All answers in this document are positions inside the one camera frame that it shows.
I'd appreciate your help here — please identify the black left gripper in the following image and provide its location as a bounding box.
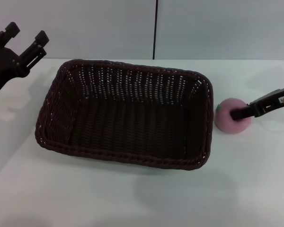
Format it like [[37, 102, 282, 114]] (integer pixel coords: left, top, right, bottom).
[[0, 21, 50, 100]]

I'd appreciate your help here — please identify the pink toy peach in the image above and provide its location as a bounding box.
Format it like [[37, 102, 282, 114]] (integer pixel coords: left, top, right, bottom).
[[214, 98, 252, 136]]

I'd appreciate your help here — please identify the dark woven rectangular basket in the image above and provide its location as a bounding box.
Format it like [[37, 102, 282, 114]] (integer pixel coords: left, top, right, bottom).
[[35, 59, 214, 171]]

